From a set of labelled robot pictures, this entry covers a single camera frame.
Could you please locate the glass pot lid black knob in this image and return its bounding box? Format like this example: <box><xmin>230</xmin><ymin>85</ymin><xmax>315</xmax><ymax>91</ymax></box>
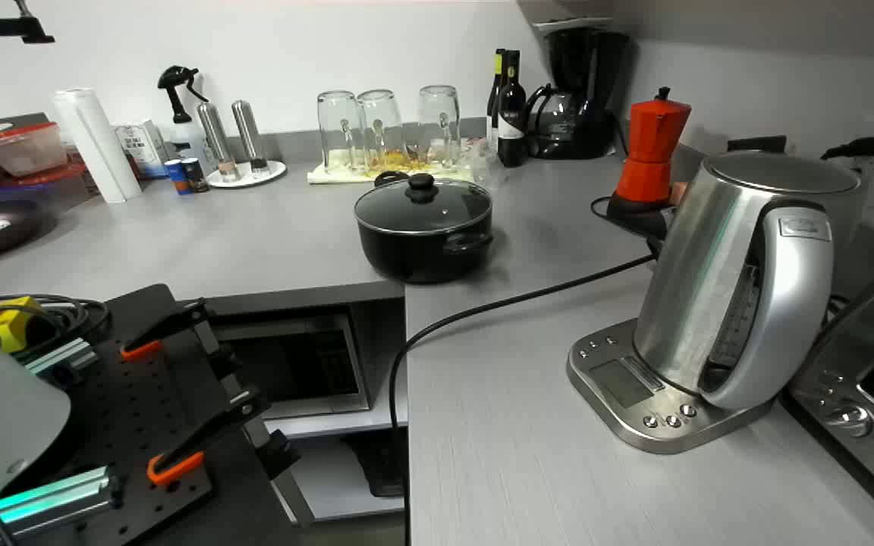
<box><xmin>355</xmin><ymin>174</ymin><xmax>493</xmax><ymax>238</ymax></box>

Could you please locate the black cooking pot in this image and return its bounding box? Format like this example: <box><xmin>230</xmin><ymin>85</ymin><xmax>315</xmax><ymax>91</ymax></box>
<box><xmin>352</xmin><ymin>169</ymin><xmax>497</xmax><ymax>286</ymax></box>

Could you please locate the red moka pot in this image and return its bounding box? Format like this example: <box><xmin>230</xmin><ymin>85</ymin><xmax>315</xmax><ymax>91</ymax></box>
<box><xmin>612</xmin><ymin>89</ymin><xmax>693</xmax><ymax>209</ymax></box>

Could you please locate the clear drinking glass right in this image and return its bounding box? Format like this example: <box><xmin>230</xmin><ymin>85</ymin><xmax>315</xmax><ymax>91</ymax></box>
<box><xmin>420</xmin><ymin>85</ymin><xmax>463</xmax><ymax>165</ymax></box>

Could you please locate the clear drinking glass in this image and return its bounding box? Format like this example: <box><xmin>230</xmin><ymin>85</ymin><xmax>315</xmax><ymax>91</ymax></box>
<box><xmin>315</xmin><ymin>89</ymin><xmax>360</xmax><ymax>174</ymax></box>
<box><xmin>360</xmin><ymin>89</ymin><xmax>403</xmax><ymax>165</ymax></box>
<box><xmin>420</xmin><ymin>85</ymin><xmax>463</xmax><ymax>165</ymax></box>

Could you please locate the clear drinking glass middle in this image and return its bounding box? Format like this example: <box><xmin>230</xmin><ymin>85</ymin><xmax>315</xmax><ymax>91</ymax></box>
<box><xmin>360</xmin><ymin>89</ymin><xmax>403</xmax><ymax>165</ymax></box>

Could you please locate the white drying mat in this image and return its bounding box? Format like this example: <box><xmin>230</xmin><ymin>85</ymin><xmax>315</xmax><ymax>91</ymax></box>
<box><xmin>306</xmin><ymin>142</ymin><xmax>488</xmax><ymax>185</ymax></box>

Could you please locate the dark wine bottle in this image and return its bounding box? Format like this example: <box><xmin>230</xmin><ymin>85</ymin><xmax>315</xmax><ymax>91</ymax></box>
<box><xmin>488</xmin><ymin>50</ymin><xmax>526</xmax><ymax>166</ymax></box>

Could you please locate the clear drinking glass left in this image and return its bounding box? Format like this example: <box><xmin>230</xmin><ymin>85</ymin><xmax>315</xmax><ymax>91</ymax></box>
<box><xmin>315</xmin><ymin>89</ymin><xmax>360</xmax><ymax>174</ymax></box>

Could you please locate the kettle base with buttons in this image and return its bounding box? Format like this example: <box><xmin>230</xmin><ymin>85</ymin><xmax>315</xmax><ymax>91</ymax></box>
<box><xmin>569</xmin><ymin>323</ymin><xmax>766</xmax><ymax>454</ymax></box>

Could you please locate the black drip coffee maker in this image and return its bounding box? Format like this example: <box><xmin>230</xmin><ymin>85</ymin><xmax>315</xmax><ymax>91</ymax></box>
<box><xmin>526</xmin><ymin>25</ymin><xmax>630</xmax><ymax>158</ymax></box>

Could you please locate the white round plate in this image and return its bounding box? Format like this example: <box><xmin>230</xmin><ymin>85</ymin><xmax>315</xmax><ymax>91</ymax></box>
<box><xmin>207</xmin><ymin>162</ymin><xmax>288</xmax><ymax>192</ymax></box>

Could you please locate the silver pepper shaker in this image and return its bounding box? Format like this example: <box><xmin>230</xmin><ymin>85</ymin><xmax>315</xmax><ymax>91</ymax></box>
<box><xmin>230</xmin><ymin>100</ymin><xmax>269</xmax><ymax>169</ymax></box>

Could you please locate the small dark can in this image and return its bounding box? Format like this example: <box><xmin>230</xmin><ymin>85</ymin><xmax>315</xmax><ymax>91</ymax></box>
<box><xmin>163</xmin><ymin>158</ymin><xmax>207</xmax><ymax>194</ymax></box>

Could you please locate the silver salt shaker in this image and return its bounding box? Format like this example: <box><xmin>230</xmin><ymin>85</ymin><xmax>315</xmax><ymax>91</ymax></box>
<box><xmin>198</xmin><ymin>104</ymin><xmax>237</xmax><ymax>180</ymax></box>

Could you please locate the black trigger spray bottle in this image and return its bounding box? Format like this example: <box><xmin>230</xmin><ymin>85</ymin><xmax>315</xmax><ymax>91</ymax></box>
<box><xmin>157</xmin><ymin>65</ymin><xmax>207</xmax><ymax>162</ymax></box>

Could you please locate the stainless steel electric kettle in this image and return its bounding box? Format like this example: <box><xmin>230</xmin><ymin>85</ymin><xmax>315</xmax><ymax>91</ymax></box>
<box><xmin>635</xmin><ymin>152</ymin><xmax>859</xmax><ymax>409</ymax></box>

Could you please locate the white paper roll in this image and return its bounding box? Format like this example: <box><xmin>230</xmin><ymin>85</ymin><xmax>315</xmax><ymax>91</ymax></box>
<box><xmin>55</xmin><ymin>89</ymin><xmax>140</xmax><ymax>204</ymax></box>

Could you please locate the clear red plastic container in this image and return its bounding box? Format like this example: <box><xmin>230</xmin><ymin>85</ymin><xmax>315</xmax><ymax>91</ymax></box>
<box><xmin>0</xmin><ymin>122</ymin><xmax>66</xmax><ymax>180</ymax></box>

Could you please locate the black power cable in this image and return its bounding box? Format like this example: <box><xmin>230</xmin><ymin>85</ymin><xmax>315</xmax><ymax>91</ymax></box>
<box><xmin>385</xmin><ymin>194</ymin><xmax>661</xmax><ymax>430</ymax></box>

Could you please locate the orange clamp handle upper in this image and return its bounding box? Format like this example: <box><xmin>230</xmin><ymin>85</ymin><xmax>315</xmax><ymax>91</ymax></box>
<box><xmin>120</xmin><ymin>339</ymin><xmax>163</xmax><ymax>364</ymax></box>

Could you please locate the orange clamp handle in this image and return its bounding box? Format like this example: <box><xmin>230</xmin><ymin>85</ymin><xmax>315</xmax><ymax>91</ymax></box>
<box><xmin>146</xmin><ymin>452</ymin><xmax>205</xmax><ymax>488</ymax></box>
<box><xmin>120</xmin><ymin>339</ymin><xmax>163</xmax><ymax>364</ymax></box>

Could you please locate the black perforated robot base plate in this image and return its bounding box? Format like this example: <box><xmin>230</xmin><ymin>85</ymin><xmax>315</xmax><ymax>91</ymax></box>
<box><xmin>20</xmin><ymin>286</ymin><xmax>297</xmax><ymax>546</ymax></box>

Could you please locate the orange clamp handle lower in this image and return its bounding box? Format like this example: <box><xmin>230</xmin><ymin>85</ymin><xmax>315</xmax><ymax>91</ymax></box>
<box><xmin>146</xmin><ymin>452</ymin><xmax>205</xmax><ymax>488</ymax></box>

